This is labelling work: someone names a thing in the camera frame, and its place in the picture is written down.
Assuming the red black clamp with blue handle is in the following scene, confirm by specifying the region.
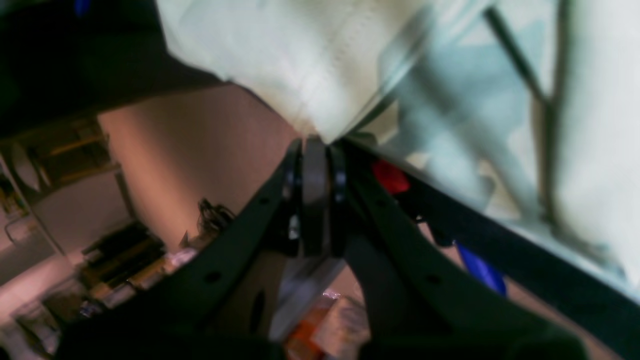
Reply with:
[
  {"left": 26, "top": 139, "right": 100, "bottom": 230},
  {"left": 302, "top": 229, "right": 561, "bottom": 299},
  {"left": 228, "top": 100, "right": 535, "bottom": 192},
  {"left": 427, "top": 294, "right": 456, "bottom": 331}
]
[{"left": 371, "top": 159, "right": 508, "bottom": 297}]

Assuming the black table cloth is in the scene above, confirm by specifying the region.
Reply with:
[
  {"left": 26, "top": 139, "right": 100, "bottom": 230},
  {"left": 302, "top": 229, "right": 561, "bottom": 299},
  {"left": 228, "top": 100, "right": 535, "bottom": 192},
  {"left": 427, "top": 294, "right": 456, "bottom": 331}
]
[{"left": 0, "top": 0, "right": 221, "bottom": 139}]

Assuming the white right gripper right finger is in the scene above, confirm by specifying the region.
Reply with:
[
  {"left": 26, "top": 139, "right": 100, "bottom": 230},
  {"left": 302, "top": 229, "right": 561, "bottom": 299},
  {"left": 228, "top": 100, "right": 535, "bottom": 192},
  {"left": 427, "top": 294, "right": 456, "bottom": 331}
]
[{"left": 327, "top": 145, "right": 588, "bottom": 360}]

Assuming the light green T-shirt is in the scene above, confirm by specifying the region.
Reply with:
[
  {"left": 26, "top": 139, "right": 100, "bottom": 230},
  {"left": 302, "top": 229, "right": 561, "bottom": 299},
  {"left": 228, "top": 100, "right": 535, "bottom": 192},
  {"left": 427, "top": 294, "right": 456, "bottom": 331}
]
[{"left": 156, "top": 0, "right": 639, "bottom": 301}]

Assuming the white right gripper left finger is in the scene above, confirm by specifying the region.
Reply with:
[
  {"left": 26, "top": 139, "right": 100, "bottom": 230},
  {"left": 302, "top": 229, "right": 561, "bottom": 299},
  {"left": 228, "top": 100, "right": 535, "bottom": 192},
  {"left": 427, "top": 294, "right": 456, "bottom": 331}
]
[{"left": 55, "top": 137, "right": 329, "bottom": 360}]

